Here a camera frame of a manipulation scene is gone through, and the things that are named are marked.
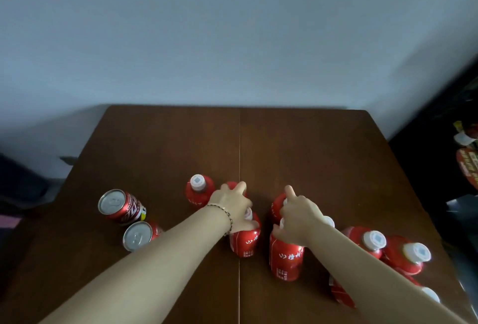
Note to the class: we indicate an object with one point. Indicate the person's left forearm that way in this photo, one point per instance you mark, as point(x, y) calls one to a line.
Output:
point(149, 271)

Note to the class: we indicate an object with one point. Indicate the white and yellow packet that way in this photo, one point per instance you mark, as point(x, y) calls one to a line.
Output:
point(463, 138)

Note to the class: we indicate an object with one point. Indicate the red soda can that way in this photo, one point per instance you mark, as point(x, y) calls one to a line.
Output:
point(123, 208)
point(138, 236)

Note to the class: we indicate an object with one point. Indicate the person's right thumb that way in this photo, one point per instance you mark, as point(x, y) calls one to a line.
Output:
point(278, 232)

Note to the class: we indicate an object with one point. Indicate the orange snack packet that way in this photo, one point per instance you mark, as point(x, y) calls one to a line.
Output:
point(469, 165)

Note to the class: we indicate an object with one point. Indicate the person's left hand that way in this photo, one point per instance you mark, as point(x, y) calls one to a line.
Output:
point(231, 208)

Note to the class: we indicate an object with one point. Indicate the dark shelf unit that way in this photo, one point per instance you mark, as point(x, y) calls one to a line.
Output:
point(422, 155)

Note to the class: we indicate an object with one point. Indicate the person's left thumb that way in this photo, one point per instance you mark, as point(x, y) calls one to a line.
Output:
point(251, 226)

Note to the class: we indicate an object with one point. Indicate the red bottle with white cap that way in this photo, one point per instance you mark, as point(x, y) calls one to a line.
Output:
point(277, 210)
point(244, 242)
point(396, 253)
point(285, 260)
point(358, 236)
point(329, 222)
point(231, 185)
point(431, 294)
point(198, 197)

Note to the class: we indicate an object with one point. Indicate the person's right forearm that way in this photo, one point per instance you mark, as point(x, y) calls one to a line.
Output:
point(373, 282)

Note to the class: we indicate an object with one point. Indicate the person's right hand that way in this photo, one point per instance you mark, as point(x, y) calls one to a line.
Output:
point(300, 219)

